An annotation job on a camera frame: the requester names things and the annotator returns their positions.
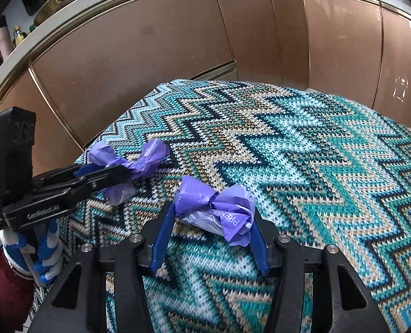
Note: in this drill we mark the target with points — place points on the person's left hand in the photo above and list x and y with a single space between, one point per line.
45 253

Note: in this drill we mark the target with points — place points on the person's left forearm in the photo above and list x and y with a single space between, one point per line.
4 291

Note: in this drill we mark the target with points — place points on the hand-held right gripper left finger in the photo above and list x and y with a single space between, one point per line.
162 244

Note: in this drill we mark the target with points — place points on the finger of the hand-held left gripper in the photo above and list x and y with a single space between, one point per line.
104 178
59 177

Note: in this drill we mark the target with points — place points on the zigzag knitted blanket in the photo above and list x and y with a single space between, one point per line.
295 166

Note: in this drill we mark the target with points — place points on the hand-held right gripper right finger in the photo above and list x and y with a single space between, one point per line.
260 255

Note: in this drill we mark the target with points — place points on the copper kitchen base cabinets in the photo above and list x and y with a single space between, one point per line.
157 41

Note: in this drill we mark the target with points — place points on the purple plastic wrapper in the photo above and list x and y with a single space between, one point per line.
146 159
205 201

